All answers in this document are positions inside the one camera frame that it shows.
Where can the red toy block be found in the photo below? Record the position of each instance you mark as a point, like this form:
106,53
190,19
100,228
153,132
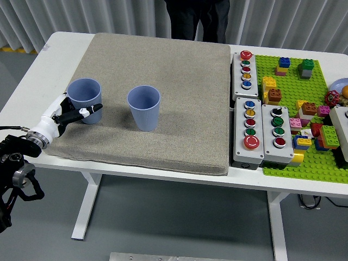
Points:
316,130

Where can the white table leg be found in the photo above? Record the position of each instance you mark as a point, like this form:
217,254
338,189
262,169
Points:
87,204
278,231

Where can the grey-brown fabric mat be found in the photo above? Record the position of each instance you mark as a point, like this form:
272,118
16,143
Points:
176,108

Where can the translucent yellow toy block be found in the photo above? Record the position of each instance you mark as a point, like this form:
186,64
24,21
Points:
297,159

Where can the white and pink toy block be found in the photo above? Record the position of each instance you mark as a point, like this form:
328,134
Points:
305,119

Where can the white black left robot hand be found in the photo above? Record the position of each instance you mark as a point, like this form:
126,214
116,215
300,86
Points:
47,123

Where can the magenta toy block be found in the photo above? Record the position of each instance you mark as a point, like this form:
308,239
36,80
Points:
323,111

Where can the grey five-button control box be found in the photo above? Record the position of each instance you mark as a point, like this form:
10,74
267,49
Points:
251,92
240,155

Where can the blue ribbed plastic cup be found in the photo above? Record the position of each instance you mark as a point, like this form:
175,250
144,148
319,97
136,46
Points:
145,114
84,92

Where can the white pleated curtain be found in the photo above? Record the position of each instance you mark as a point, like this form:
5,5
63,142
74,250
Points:
81,16

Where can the person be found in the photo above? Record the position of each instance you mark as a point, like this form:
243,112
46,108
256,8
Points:
198,21

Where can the white box with black base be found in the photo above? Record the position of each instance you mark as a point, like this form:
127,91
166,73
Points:
340,122

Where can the light blue plate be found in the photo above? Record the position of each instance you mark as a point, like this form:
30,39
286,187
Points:
338,83

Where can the green studded baseplate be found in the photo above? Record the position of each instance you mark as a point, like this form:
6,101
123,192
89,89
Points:
293,87

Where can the red valve wheel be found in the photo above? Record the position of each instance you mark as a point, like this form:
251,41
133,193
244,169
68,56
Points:
332,98

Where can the large green toy block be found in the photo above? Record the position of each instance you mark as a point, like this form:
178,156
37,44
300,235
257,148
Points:
329,136

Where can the silver metal plate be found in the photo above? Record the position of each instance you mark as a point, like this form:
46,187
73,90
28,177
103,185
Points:
149,257

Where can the grey toy block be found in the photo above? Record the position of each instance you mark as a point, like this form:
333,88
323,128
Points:
307,74

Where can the orange ball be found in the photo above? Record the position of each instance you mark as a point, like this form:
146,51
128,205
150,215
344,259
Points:
345,91

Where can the small label sticker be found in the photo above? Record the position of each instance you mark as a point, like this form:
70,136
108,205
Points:
46,48

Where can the brown toy block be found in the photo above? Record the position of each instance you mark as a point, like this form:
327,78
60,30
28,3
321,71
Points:
309,108
274,96

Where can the grey selector switch control box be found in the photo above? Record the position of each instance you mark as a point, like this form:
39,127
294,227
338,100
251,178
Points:
269,152

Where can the blue toy block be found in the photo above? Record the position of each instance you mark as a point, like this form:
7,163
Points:
295,141
284,62
320,146

